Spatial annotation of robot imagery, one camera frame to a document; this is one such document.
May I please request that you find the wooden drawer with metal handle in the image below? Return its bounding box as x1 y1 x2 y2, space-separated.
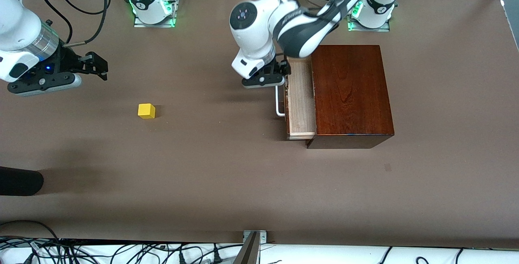
276 59 317 140

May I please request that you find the yellow cube block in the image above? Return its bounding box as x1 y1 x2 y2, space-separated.
138 103 156 119

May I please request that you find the dark wooden drawer cabinet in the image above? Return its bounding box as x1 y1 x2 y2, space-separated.
306 45 395 149

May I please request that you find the black foam cylinder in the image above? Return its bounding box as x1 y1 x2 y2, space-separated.
0 166 44 196

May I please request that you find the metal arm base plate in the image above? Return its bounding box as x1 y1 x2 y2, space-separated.
133 0 179 28
346 0 392 32

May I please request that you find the aluminium profile beam with bracket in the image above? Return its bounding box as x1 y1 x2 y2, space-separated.
233 230 267 264

